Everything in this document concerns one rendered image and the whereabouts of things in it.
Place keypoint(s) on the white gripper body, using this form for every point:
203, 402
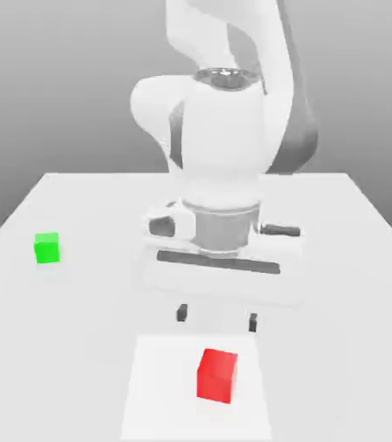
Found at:
216, 283

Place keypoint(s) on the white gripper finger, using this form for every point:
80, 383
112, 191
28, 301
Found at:
252, 322
181, 313

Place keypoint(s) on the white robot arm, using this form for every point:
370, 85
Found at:
223, 138

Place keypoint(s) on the small red cube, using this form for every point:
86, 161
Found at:
216, 378

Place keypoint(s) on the small green cube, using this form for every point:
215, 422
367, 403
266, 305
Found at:
46, 249

